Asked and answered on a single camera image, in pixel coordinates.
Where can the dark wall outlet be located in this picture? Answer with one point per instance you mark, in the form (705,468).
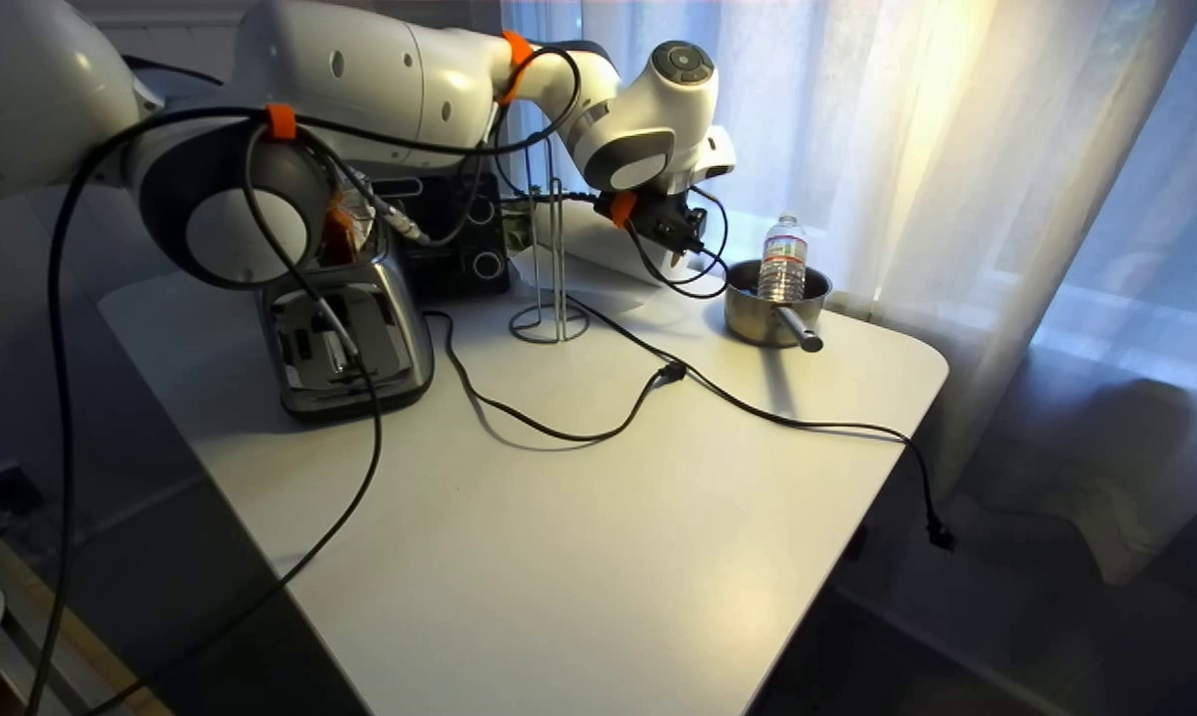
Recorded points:
(8,490)

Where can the small clear water bottle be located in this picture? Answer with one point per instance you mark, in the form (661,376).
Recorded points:
(785,261)

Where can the silver toaster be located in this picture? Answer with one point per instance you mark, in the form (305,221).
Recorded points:
(359,358)

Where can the white sheer curtain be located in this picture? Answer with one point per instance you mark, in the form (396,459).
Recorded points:
(954,161)

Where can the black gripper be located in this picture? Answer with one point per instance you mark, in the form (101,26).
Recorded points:
(668,222)

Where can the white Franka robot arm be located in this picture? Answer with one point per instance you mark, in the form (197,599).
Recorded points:
(359,63)

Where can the black toaster oven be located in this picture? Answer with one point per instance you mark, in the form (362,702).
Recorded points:
(477,265)

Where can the white cushioned seat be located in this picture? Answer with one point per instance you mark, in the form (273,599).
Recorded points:
(1115,437)

